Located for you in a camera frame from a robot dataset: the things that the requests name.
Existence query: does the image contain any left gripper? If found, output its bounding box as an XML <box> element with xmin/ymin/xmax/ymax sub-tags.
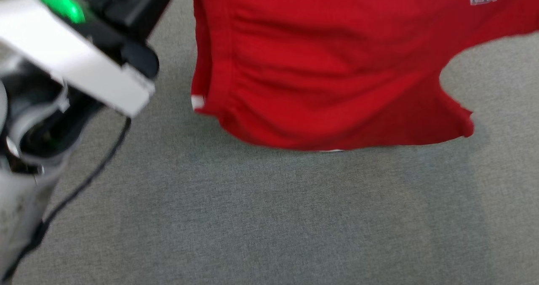
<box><xmin>32</xmin><ymin>0</ymin><xmax>177</xmax><ymax>45</ymax></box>

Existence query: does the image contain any red garment with white trim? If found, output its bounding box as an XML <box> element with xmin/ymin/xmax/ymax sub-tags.
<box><xmin>190</xmin><ymin>0</ymin><xmax>539</xmax><ymax>152</ymax></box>

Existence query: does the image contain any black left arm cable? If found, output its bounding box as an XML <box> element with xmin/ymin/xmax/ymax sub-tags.
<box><xmin>0</xmin><ymin>117</ymin><xmax>132</xmax><ymax>283</ymax></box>

